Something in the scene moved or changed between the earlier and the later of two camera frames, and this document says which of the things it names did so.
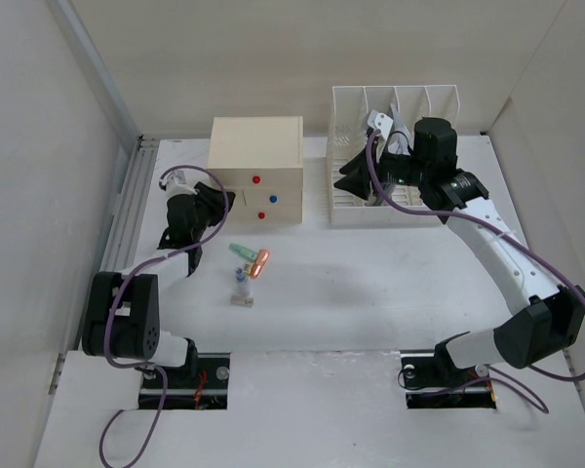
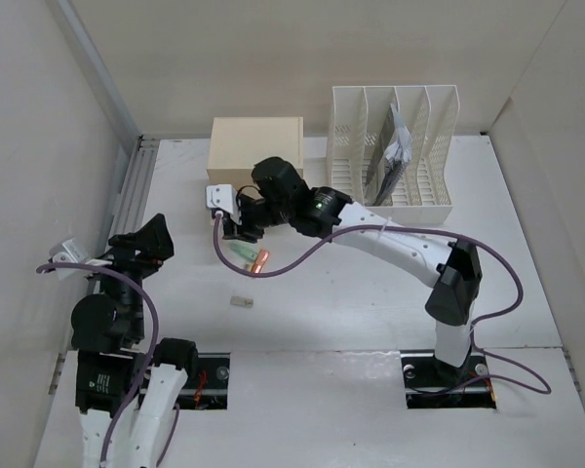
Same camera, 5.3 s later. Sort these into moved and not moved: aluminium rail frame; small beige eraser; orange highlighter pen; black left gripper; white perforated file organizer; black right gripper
Moved: black left gripper; black right gripper
Not moved: aluminium rail frame; white perforated file organizer; small beige eraser; orange highlighter pen
